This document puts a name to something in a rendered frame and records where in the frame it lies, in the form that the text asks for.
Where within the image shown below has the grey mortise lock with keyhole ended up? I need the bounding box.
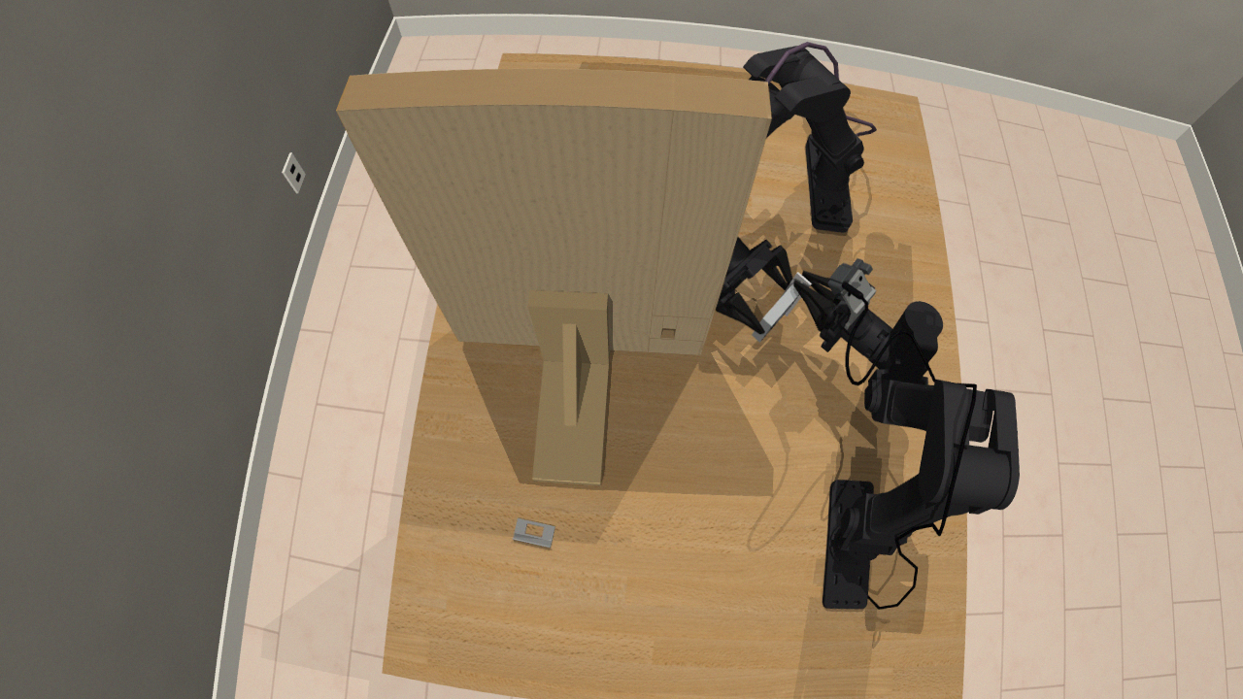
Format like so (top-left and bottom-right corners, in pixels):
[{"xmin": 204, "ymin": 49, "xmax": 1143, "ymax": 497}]
[{"xmin": 752, "ymin": 272, "xmax": 810, "ymax": 342}]

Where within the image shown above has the grey metal bracket with rectangular hole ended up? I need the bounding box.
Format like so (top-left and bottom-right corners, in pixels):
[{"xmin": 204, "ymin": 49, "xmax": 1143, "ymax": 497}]
[{"xmin": 513, "ymin": 517, "xmax": 556, "ymax": 549}]

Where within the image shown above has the tan wooden door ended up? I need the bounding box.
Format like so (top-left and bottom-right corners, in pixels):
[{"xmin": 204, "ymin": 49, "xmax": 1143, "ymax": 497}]
[{"xmin": 336, "ymin": 68, "xmax": 772, "ymax": 486}]

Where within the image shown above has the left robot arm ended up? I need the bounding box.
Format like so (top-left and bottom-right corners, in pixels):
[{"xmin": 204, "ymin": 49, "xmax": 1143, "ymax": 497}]
[{"xmin": 823, "ymin": 301, "xmax": 1021, "ymax": 609}]

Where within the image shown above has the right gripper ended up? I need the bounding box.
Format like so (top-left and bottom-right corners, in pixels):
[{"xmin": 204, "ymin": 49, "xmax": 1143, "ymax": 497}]
[{"xmin": 716, "ymin": 238, "xmax": 792, "ymax": 335}]

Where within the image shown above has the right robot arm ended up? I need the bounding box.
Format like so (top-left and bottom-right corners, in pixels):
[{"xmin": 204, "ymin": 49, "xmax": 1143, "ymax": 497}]
[{"xmin": 743, "ymin": 46, "xmax": 864, "ymax": 228}]

